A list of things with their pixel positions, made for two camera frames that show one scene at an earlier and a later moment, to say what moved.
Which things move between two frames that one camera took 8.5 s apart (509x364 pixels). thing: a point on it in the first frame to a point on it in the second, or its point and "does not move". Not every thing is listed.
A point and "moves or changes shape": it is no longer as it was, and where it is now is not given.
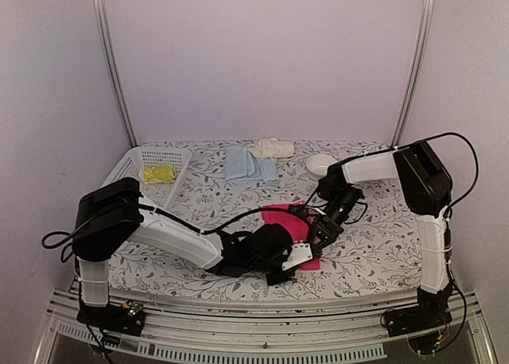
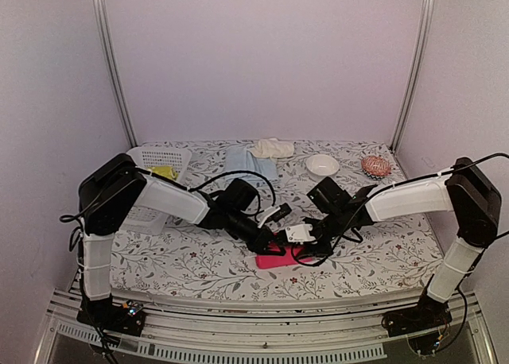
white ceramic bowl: [317, 164] does not move
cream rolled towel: [271, 148] does not move
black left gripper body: [261, 267] to [233, 229]
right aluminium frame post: [419, 64] does not move
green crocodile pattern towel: [159, 174] does not move
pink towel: [296, 222] moves or changes shape
